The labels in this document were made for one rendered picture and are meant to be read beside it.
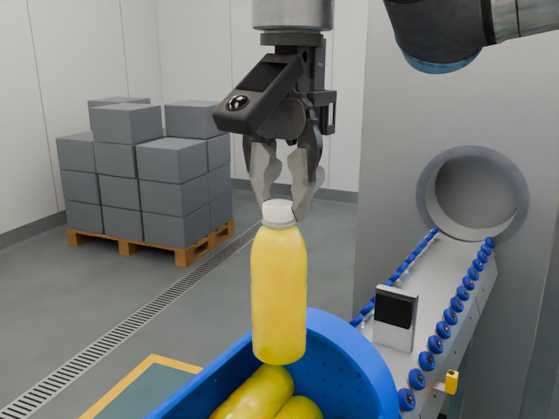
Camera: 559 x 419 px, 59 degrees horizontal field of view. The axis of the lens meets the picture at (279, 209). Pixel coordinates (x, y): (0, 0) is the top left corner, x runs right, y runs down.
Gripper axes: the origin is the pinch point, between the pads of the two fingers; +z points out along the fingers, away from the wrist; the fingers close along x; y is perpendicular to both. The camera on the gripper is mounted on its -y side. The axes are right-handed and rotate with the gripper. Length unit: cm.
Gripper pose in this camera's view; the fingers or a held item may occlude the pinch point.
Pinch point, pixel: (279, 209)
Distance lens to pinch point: 59.3
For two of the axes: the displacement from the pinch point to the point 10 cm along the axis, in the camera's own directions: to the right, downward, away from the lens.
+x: -8.5, -1.7, 5.0
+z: -0.1, 9.5, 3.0
